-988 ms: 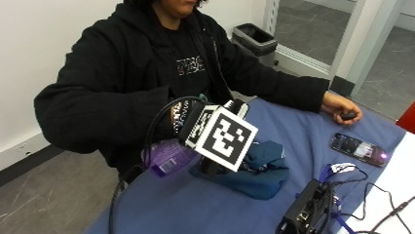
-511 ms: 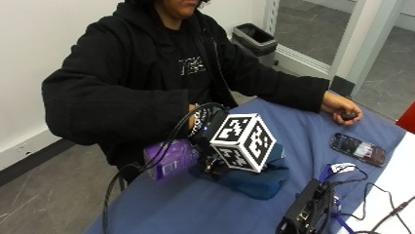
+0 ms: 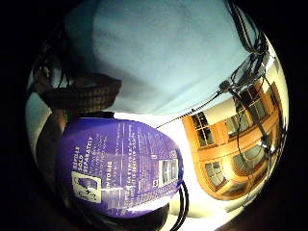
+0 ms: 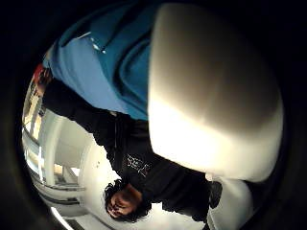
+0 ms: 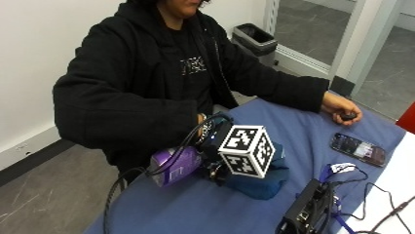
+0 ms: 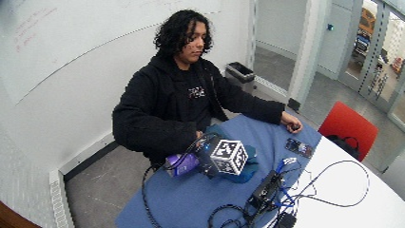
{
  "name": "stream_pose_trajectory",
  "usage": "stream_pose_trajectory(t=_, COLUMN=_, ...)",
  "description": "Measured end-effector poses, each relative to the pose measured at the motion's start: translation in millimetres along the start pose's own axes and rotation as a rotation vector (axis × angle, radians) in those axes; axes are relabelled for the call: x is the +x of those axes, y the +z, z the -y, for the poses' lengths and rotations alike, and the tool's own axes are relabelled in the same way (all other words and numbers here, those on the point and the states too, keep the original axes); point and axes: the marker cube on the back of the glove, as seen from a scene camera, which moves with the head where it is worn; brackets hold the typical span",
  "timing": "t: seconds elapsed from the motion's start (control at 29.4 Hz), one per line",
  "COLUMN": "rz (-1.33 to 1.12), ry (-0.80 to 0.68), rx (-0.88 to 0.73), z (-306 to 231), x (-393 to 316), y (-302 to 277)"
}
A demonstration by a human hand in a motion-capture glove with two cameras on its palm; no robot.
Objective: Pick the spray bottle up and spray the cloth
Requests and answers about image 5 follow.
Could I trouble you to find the small black clicker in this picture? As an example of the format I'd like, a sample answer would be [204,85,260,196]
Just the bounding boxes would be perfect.
[339,111,359,122]

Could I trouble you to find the purple carton box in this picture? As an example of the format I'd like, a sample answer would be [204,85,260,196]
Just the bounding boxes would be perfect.
[147,145,203,188]

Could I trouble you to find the white cube with black markers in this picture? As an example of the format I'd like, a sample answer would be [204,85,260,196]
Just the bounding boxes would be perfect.
[216,124,277,179]

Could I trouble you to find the blue table cloth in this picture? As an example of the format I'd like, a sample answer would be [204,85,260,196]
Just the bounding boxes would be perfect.
[82,97,408,234]

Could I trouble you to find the black smartphone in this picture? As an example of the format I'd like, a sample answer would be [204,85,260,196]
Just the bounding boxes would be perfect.
[329,132,388,169]

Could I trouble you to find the red chair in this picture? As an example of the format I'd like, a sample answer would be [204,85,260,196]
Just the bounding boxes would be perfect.
[393,101,415,135]

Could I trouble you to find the black electronic box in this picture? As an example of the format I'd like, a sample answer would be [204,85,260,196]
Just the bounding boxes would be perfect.
[275,177,337,234]

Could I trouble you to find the white board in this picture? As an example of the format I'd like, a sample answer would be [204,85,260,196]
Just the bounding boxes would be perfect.
[335,131,415,234]

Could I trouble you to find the grey trash bin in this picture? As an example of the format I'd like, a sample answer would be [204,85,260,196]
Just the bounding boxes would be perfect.
[230,22,279,68]

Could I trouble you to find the the person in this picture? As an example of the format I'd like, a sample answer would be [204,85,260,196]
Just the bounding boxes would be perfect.
[51,0,363,175]

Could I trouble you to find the black glove cable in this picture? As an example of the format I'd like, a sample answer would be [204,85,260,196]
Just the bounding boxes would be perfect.
[102,113,234,234]

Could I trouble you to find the blue lanyard with white tag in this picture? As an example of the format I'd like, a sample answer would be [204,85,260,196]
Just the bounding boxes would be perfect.
[317,162,369,183]

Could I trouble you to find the white door frame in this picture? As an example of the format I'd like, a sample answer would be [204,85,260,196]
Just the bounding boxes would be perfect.
[263,0,409,97]

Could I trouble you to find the thin black cable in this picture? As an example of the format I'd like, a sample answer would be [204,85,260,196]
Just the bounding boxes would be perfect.
[351,181,415,234]

